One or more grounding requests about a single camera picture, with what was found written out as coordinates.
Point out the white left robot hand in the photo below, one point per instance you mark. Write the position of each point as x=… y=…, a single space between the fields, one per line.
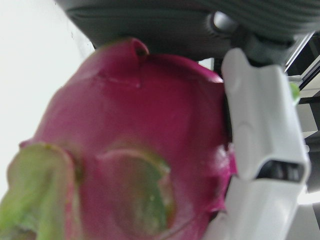
x=262 y=125

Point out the pink dragon fruit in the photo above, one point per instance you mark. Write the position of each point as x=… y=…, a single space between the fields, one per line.
x=125 y=125

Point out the white table cover sheet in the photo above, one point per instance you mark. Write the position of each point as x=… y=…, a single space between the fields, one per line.
x=30 y=50

